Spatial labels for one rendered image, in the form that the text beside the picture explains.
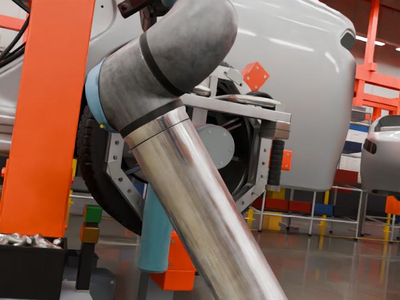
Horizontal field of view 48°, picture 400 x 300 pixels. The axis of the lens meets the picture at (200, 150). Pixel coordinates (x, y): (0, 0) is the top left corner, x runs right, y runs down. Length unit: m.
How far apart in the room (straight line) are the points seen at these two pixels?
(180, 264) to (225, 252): 0.74
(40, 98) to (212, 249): 0.72
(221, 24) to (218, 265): 0.37
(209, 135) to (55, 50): 0.48
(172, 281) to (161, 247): 0.19
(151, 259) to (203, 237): 0.59
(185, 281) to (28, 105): 0.70
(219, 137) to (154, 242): 0.35
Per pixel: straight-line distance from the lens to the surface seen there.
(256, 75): 1.54
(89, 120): 1.44
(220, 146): 1.31
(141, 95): 0.71
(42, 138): 1.27
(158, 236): 1.29
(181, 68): 0.68
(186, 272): 1.47
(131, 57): 0.71
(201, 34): 0.69
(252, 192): 1.53
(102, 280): 1.52
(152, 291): 1.62
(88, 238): 1.15
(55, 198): 1.28
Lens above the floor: 0.79
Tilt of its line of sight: 2 degrees up
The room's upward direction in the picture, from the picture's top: 8 degrees clockwise
